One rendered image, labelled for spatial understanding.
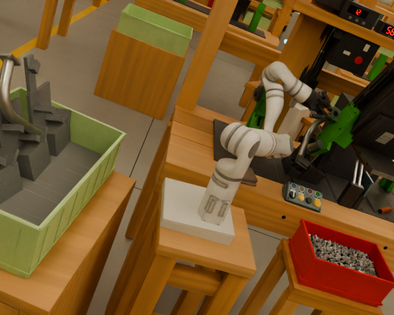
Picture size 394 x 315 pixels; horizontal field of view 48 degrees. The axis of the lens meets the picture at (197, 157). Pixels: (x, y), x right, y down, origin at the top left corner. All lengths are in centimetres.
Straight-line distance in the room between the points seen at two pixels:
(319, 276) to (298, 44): 106
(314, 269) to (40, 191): 90
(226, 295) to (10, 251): 69
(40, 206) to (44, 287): 25
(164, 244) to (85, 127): 54
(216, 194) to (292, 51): 97
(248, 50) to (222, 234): 106
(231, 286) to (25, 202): 68
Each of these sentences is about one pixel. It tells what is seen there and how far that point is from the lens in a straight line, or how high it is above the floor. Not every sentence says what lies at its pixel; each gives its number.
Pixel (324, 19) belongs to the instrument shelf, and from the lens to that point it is 200.
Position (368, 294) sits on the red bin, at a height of 85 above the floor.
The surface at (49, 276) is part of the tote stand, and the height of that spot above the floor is 79.
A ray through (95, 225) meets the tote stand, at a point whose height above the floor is 79.
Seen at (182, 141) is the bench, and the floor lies 88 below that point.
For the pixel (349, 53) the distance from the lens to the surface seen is 209.
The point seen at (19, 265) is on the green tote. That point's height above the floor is 83.
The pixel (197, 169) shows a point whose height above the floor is 90.
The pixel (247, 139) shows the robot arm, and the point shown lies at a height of 121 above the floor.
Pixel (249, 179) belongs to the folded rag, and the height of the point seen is 93.
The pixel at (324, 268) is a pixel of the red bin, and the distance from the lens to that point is 155.
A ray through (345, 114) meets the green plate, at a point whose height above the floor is 122.
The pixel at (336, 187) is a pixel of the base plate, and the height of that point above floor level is 90.
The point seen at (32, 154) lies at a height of 92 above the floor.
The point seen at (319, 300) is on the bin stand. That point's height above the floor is 78.
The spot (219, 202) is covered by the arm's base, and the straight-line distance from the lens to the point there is 139.
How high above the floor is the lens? 170
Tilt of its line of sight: 27 degrees down
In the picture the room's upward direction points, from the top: 24 degrees clockwise
